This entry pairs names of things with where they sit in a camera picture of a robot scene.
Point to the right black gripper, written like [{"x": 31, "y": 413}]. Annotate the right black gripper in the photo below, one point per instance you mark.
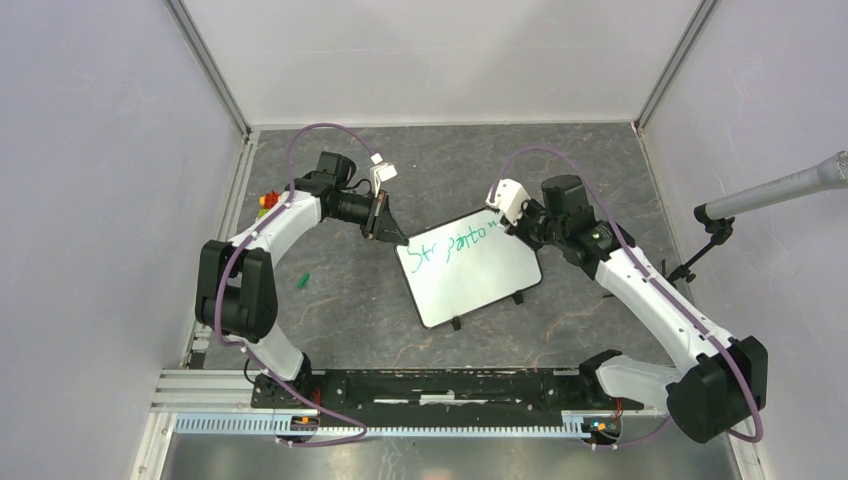
[{"x": 518, "y": 229}]

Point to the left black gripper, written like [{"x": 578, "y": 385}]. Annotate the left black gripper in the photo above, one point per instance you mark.
[{"x": 387, "y": 229}]

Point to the small whiteboard with stand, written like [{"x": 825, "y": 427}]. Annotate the small whiteboard with stand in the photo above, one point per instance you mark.
[{"x": 464, "y": 265}]

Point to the green marker cap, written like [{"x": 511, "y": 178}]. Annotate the green marker cap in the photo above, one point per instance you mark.
[{"x": 302, "y": 282}]

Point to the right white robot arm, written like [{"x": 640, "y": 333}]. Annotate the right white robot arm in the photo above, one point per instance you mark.
[{"x": 717, "y": 383}]

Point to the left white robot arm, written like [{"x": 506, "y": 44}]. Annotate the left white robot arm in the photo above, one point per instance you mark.
[{"x": 236, "y": 292}]

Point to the black microphone stand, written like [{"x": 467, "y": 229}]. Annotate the black microphone stand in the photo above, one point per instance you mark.
[{"x": 720, "y": 231}]

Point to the grey microphone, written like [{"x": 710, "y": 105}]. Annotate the grey microphone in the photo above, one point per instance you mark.
[{"x": 830, "y": 174}]

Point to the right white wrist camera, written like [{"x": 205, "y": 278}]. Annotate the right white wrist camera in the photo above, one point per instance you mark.
[{"x": 508, "y": 197}]

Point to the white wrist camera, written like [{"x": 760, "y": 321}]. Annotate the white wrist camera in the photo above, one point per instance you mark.
[
  {"x": 508, "y": 197},
  {"x": 380, "y": 172}
]

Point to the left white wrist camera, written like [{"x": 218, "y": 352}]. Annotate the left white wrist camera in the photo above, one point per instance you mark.
[{"x": 380, "y": 172}]

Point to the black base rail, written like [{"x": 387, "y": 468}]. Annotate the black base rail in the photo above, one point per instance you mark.
[{"x": 370, "y": 399}]

